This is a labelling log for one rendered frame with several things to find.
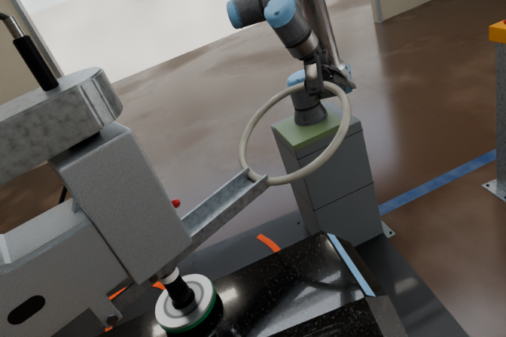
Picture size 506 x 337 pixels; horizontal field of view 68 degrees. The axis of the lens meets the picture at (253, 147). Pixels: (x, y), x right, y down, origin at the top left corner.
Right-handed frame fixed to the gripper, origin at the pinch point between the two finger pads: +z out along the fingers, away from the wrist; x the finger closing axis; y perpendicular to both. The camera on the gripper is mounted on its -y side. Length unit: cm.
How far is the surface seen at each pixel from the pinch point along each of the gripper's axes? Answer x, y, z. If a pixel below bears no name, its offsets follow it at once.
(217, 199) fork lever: 47, -28, 6
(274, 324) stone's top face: 29, -64, 26
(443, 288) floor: 2, -16, 138
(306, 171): 14.2, -19.3, 10.7
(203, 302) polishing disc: 52, -61, 16
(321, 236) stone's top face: 22, -29, 40
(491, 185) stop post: -27, 61, 170
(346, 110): 0.4, 3.0, 10.3
